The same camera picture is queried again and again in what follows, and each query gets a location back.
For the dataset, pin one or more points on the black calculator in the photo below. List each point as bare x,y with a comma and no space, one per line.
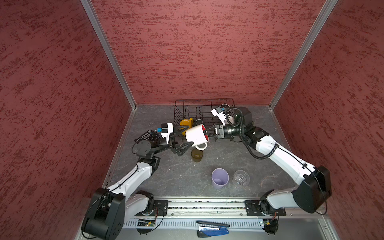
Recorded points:
149,139

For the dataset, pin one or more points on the white mug red inside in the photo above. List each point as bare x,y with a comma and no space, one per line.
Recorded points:
198,136

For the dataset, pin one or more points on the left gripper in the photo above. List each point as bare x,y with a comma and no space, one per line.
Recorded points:
172,144

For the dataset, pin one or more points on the black mug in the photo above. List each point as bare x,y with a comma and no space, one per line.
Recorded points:
224,106

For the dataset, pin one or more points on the blue black stapler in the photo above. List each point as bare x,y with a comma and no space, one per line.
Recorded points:
210,229

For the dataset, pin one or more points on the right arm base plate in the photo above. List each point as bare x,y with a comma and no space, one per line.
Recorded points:
255,207

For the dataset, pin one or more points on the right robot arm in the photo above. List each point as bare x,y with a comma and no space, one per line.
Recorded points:
313,184

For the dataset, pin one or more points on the white cup teal outside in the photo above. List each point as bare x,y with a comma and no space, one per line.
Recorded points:
199,122

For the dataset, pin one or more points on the left circuit board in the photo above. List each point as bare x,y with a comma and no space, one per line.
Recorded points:
146,223

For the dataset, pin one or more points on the tall white faceted mug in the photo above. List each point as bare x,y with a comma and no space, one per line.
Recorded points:
231,119

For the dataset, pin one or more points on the olive green glass cup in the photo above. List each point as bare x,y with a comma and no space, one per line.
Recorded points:
197,155

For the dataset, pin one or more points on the clear glass cup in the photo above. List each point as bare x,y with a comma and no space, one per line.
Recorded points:
241,178

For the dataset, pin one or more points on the yellow mug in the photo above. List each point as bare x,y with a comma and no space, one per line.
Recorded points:
187,122

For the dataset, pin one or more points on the circuit board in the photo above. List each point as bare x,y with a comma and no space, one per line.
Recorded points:
271,226
146,223

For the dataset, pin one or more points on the lavender cup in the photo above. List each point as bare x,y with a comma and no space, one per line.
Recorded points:
220,178

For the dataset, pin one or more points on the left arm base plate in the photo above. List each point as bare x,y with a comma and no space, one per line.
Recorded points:
156,207

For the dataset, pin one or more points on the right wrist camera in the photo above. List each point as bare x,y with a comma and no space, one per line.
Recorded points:
219,112

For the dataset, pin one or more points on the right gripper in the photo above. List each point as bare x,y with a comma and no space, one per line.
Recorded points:
217,131

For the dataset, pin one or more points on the black wire dish rack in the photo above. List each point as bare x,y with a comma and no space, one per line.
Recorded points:
199,109

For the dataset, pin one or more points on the right circuit board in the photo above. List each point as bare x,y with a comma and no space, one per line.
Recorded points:
271,226

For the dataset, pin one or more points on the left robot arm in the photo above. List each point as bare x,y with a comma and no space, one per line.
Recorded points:
111,206

